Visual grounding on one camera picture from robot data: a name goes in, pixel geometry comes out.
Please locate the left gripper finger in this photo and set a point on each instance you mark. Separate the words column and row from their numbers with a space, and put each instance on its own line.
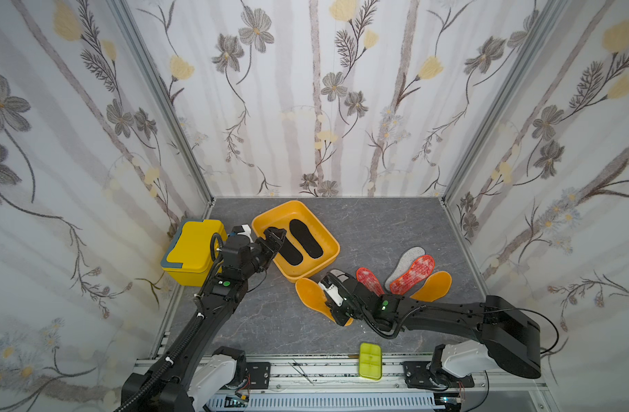
column 275, row 247
column 273, row 234

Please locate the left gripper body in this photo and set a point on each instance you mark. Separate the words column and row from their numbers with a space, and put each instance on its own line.
column 258, row 259

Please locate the black insole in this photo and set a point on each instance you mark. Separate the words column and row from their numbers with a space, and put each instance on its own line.
column 290, row 253
column 302, row 234

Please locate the orange translucent insole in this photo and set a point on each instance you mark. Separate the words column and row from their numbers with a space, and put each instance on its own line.
column 436, row 287
column 316, row 298

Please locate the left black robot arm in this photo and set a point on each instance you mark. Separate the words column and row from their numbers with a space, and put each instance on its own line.
column 177, row 381

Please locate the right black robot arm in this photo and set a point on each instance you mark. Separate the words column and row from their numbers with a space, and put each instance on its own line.
column 497, row 333

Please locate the yellow plastic storage tray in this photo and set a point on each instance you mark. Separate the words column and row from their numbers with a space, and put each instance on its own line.
column 280, row 217

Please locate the yellow lidded box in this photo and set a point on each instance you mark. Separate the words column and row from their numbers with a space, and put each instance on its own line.
column 188, row 258

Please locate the green compartment box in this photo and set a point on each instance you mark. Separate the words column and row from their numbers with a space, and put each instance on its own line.
column 370, row 361

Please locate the grey felt insole left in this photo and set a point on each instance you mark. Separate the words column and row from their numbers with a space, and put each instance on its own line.
column 340, row 275

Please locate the grey felt insole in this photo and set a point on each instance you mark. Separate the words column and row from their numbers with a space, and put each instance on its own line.
column 404, row 263
column 340, row 275

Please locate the red patterned insole left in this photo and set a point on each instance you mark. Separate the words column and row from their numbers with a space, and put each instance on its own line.
column 370, row 281

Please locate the red patterned insole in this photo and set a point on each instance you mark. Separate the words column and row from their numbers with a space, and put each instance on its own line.
column 370, row 281
column 408, row 275

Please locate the grey felt insole right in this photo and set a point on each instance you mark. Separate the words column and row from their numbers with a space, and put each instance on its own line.
column 404, row 263

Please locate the red patterned insole right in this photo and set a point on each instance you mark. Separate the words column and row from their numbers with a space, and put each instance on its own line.
column 408, row 275

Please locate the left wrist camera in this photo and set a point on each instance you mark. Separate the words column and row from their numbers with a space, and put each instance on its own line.
column 244, row 230

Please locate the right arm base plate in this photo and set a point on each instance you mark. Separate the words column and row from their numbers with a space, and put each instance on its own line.
column 431, row 377

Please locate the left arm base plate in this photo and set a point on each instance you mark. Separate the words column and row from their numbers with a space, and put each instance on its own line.
column 256, row 376

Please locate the aluminium rail frame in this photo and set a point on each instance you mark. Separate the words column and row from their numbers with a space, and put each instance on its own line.
column 493, row 391

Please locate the white slotted cable duct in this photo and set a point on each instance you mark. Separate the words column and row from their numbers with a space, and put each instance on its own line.
column 328, row 402

